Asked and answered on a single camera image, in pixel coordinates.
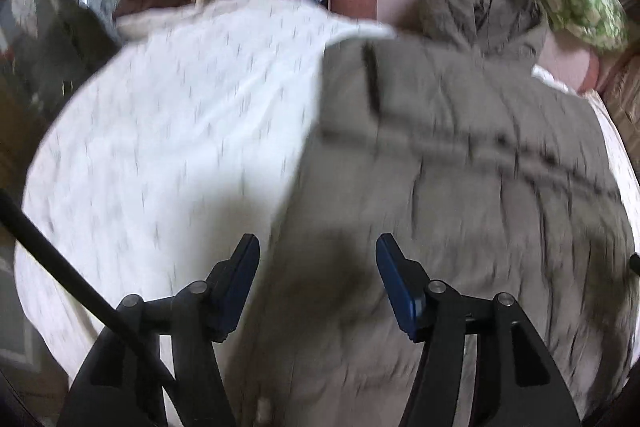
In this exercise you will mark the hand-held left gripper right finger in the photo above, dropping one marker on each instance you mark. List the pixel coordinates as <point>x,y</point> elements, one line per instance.
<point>400,287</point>

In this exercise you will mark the olive quilted jacket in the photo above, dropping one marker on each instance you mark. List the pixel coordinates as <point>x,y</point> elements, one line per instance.
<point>460,147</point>

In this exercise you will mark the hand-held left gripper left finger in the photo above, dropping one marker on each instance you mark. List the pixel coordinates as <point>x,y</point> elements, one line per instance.
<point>240,279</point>

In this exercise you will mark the long striped floral cushion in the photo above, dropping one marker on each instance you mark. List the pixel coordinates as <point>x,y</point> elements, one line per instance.
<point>625,97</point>

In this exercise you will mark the white leaf-print bedsheet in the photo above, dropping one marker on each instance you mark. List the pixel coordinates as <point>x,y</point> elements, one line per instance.
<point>185,117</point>

